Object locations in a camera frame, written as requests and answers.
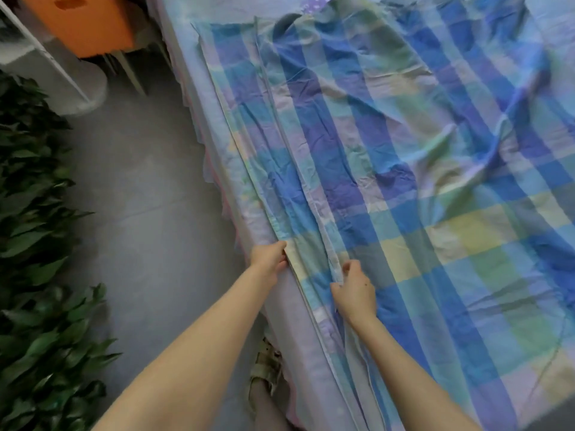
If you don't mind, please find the person's left hand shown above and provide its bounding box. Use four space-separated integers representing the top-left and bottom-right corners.
248 239 289 286

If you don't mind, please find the person's right hand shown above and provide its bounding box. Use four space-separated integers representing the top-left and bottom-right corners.
329 259 379 333

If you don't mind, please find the white bed sheet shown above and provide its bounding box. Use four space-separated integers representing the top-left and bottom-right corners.
193 0 575 431

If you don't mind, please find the orange plastic storage bin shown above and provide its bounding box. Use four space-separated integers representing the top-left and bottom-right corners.
18 0 138 59

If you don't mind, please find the person's left forearm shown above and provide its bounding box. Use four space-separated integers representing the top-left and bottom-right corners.
92 269 280 431

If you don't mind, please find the person's right forearm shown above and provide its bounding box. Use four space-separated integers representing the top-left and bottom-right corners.
349 314 486 431

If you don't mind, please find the person's left leg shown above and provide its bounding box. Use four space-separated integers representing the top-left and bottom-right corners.
247 381 293 431

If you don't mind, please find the pink fringed bed skirt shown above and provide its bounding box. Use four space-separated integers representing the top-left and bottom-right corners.
148 13 307 431

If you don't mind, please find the olive sandal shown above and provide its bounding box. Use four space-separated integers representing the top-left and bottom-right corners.
248 335 285 399

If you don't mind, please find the blue floral patterned sheet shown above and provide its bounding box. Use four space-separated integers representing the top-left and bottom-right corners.
146 0 361 431

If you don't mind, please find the green leafy plant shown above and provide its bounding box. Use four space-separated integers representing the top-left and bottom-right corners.
0 71 123 431

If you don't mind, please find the white round stand base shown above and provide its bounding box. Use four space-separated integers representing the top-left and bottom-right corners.
31 56 110 119

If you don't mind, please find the white plastic stool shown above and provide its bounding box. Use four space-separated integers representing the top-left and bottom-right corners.
0 0 149 117

